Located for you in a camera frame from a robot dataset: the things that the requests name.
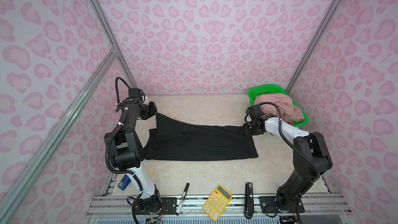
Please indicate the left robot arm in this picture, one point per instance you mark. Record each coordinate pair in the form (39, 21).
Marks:
(124, 152)

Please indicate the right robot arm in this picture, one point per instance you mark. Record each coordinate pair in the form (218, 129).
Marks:
(311, 158)

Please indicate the pink garment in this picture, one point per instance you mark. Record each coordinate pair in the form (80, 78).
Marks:
(290, 112)

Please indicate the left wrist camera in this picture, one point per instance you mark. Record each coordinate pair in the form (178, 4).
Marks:
(137, 94)

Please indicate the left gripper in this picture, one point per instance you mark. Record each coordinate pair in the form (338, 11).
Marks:
(153, 111)

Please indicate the green plastic laundry basket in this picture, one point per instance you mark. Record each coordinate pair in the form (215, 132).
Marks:
(269, 89)

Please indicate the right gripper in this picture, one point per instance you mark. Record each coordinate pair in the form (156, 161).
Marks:
(246, 131)

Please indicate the blue stapler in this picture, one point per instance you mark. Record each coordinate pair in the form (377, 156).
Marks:
(124, 182)

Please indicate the black marker pen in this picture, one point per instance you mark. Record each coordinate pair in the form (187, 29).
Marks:
(180, 205)

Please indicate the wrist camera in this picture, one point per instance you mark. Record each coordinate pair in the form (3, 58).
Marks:
(137, 94)
(252, 113)

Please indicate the black stapler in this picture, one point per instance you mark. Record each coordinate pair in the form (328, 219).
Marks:
(249, 206)

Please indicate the aluminium mounting rail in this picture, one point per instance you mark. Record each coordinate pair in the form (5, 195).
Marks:
(319, 208)

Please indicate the black shirt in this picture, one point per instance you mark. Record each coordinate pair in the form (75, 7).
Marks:
(173, 140)

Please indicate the yellow calculator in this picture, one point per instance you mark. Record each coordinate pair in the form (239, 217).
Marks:
(217, 202)

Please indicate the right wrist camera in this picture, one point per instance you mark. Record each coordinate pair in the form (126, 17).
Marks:
(252, 113)

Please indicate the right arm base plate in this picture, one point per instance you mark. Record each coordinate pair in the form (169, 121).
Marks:
(268, 206)

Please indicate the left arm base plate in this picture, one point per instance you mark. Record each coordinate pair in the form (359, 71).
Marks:
(168, 207)

